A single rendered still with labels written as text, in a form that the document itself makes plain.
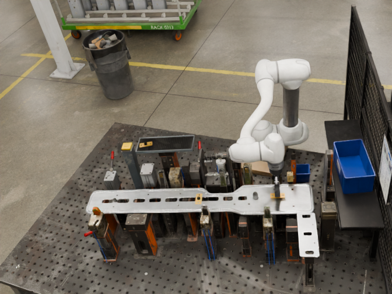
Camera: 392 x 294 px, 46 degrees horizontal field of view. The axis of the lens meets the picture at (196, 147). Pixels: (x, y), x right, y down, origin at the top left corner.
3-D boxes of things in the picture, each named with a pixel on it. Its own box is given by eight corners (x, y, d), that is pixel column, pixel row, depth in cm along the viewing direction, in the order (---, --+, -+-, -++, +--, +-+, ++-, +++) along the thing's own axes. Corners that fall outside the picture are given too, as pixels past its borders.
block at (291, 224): (284, 262, 269) (283, 233, 251) (284, 247, 278) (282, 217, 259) (301, 262, 268) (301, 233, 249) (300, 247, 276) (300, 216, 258)
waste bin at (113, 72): (91, 101, 559) (71, 49, 511) (112, 77, 594) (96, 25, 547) (126, 106, 540) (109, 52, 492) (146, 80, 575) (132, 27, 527)
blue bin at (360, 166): (343, 194, 258) (344, 178, 250) (332, 157, 281) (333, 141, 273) (373, 191, 256) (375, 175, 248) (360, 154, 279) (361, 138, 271)
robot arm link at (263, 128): (251, 140, 339) (248, 117, 325) (275, 138, 337) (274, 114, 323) (252, 156, 327) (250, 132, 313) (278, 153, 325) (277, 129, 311)
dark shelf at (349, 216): (340, 231, 244) (340, 227, 242) (324, 123, 310) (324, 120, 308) (384, 230, 240) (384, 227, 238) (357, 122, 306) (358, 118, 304)
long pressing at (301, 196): (83, 217, 282) (82, 216, 281) (93, 190, 298) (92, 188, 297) (315, 213, 256) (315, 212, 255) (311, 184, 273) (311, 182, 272)
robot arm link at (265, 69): (255, 77, 267) (279, 74, 265) (252, 55, 277) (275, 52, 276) (256, 92, 277) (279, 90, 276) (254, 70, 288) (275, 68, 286)
